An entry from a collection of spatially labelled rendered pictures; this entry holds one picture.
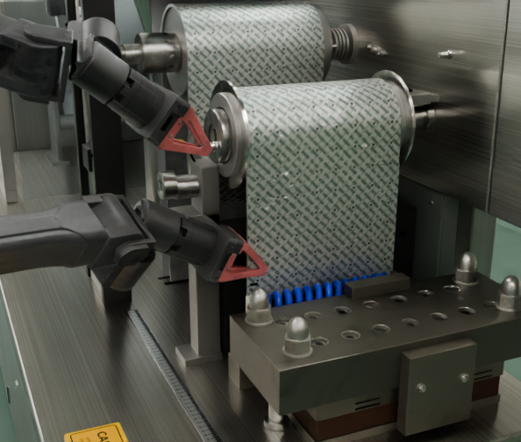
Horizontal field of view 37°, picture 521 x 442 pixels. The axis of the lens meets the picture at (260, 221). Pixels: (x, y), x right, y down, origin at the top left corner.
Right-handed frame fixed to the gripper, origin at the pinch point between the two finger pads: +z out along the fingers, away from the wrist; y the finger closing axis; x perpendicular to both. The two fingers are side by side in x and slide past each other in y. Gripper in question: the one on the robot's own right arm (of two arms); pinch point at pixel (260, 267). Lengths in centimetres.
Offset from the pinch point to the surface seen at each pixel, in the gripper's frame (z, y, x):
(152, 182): 9, -75, -5
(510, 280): 25.4, 16.9, 14.3
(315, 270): 8.2, 0.3, 2.7
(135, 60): -19.7, -30.0, 17.8
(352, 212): 9.2, 0.3, 12.4
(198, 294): -2.7, -7.8, -8.5
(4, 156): -18, -102, -17
